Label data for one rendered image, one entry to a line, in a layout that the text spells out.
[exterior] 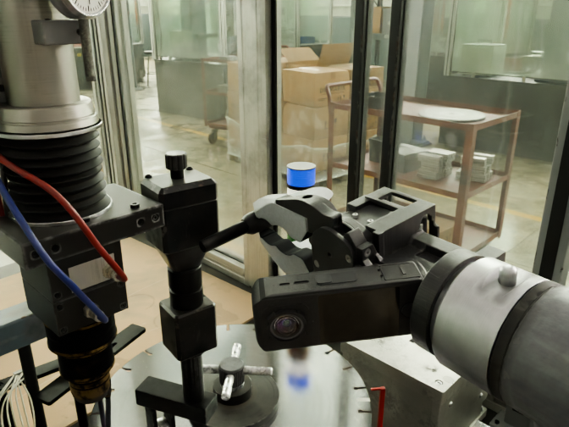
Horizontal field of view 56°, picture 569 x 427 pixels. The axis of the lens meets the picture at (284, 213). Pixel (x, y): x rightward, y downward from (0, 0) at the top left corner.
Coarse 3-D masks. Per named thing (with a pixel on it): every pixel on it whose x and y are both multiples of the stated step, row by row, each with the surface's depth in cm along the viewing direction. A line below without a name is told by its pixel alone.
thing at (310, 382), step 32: (160, 352) 73; (224, 352) 73; (256, 352) 73; (288, 352) 73; (320, 352) 73; (128, 384) 67; (288, 384) 67; (320, 384) 67; (352, 384) 67; (96, 416) 61; (128, 416) 61; (160, 416) 61; (288, 416) 61; (320, 416) 61; (352, 416) 61
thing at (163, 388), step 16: (192, 368) 52; (144, 384) 57; (160, 384) 57; (176, 384) 57; (192, 384) 53; (144, 400) 56; (160, 400) 55; (176, 400) 55; (192, 400) 54; (208, 400) 55; (192, 416) 54; (208, 416) 54
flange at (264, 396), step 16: (208, 384) 65; (256, 384) 65; (272, 384) 65; (240, 400) 61; (256, 400) 62; (272, 400) 63; (224, 416) 60; (240, 416) 60; (256, 416) 60; (272, 416) 61
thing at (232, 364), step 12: (228, 360) 62; (240, 360) 62; (204, 372) 62; (216, 372) 62; (228, 372) 61; (240, 372) 61; (252, 372) 62; (264, 372) 62; (228, 384) 59; (240, 384) 62; (228, 396) 58
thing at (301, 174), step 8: (288, 168) 83; (296, 168) 82; (304, 168) 82; (312, 168) 82; (288, 176) 83; (296, 176) 82; (304, 176) 82; (312, 176) 83; (288, 184) 84; (296, 184) 82; (304, 184) 82; (312, 184) 83
